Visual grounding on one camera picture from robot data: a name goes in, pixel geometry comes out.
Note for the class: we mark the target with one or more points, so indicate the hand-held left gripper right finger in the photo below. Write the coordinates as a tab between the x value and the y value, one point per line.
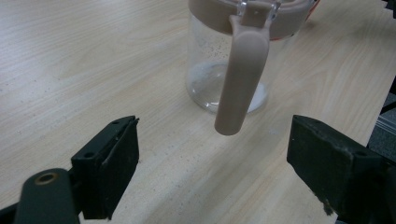
327	161

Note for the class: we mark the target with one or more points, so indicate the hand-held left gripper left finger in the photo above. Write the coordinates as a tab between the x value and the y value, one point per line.
106	168

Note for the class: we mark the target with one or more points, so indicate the clear glass jar brown lid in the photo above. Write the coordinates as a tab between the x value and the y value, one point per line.
243	81

